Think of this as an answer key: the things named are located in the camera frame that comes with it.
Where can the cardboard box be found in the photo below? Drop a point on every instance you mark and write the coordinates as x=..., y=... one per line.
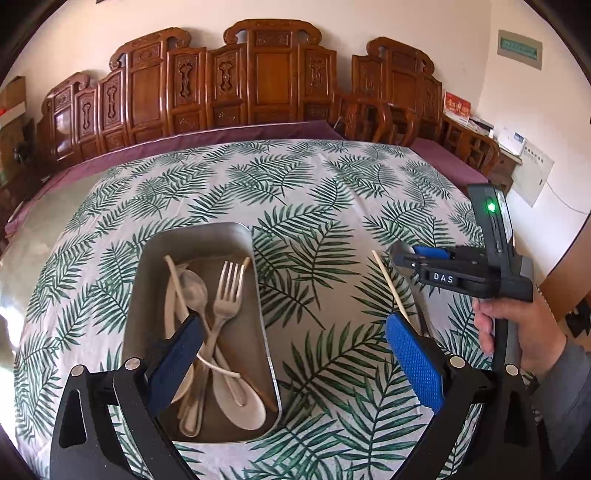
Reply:
x=11, y=99

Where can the purple seat cushion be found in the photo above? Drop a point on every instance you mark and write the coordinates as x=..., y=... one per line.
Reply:
x=443, y=157
x=184, y=143

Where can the green wall sign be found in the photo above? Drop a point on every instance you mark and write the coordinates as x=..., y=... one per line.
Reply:
x=519, y=50

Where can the white plastic spoon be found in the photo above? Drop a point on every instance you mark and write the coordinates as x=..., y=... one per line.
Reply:
x=238, y=401

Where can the red box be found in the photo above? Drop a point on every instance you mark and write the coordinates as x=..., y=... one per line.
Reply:
x=457, y=106

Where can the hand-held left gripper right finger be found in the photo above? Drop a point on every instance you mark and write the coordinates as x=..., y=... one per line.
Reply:
x=415, y=364

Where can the white electrical panel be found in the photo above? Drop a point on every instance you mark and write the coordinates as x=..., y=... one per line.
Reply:
x=533, y=177

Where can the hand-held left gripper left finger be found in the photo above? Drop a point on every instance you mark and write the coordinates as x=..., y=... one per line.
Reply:
x=178, y=360

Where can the brown wooden door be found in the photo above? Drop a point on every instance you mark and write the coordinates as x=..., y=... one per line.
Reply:
x=572, y=277

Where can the large carved wooden bench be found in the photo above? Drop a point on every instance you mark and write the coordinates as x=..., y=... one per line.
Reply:
x=194, y=87

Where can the metal tray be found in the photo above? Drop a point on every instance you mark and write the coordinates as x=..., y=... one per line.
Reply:
x=258, y=332

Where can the person's right hand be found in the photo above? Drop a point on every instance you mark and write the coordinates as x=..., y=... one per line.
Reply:
x=535, y=332

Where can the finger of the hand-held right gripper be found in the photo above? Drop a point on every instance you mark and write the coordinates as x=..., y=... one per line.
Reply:
x=408, y=266
x=431, y=253

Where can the dark wooden cabinet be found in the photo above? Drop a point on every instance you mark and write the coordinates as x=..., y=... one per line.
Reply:
x=16, y=170

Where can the person's right forearm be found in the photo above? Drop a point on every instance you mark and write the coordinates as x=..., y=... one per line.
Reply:
x=568, y=397

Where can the wooden armchair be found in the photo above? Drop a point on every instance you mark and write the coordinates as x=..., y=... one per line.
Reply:
x=369, y=120

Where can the stack of papers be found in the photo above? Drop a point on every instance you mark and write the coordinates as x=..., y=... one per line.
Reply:
x=482, y=124

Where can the cream plastic fork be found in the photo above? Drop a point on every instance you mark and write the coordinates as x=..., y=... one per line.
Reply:
x=231, y=300

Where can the white box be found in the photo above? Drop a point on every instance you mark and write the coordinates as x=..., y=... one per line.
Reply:
x=511, y=142

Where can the small wooden side table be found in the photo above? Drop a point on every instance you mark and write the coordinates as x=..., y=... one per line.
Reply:
x=505, y=170

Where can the brown wooden chopstick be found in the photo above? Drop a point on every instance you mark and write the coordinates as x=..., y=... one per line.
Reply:
x=268, y=400

